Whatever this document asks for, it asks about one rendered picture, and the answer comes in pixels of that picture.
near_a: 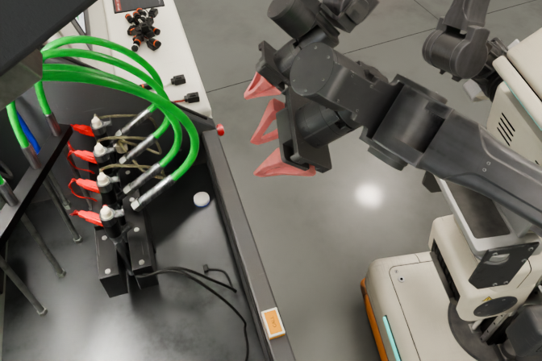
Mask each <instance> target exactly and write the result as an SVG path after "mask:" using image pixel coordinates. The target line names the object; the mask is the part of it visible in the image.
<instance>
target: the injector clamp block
mask: <svg viewBox="0 0 542 361"><path fill-rule="evenodd" d="M125 154H126V153H122V154H121V153H118V152H117V151H116V158H117V163H118V162H119V159H120V158H121V157H122V156H124V155H125ZM138 176H140V171H139V169H138V168H128V167H122V168H121V169H120V170H119V179H120V187H121V192H122V191H123V188H124V187H125V186H126V185H128V184H129V183H131V182H132V181H133V180H134V179H136V178H137V177H138ZM142 195H143V190H142V186H141V187H140V188H138V189H137V190H136V191H135V192H134V193H133V194H132V195H131V196H126V197H125V198H124V199H123V208H124V216H123V219H124V221H125V223H128V222H131V223H132V224H133V228H132V229H130V230H129V231H128V233H127V239H128V243H125V244H126V246H127V249H128V251H129V254H130V257H131V268H132V271H133V273H134V275H135V278H136V280H137V282H138V285H139V286H140V289H143V288H148V287H152V286H154V285H158V284H159V280H158V276H157V275H155V276H148V277H143V278H140V277H136V275H142V274H143V273H152V272H156V263H155V258H154V254H155V253H156V247H155V243H154V238H153V233H152V225H151V220H150V217H149V215H148V211H147V208H146V206H145V207H144V208H143V209H142V210H141V211H139V212H137V211H135V210H133V208H132V207H131V203H132V202H133V201H134V200H135V199H136V198H137V197H141V196H142ZM94 231H95V240H96V250H97V260H98V278H99V280H100V282H101V284H102V286H103V288H104V289H105V291H106V293H107V295H108V297H109V298H112V297H117V296H119V295H123V294H126V293H128V288H127V277H126V270H125V266H124V264H123V261H122V259H121V257H120V255H119V253H118V250H117V248H116V246H115V245H114V244H113V241H111V240H110V238H109V237H108V236H107V234H106V231H105V229H102V230H95V229H94Z"/></svg>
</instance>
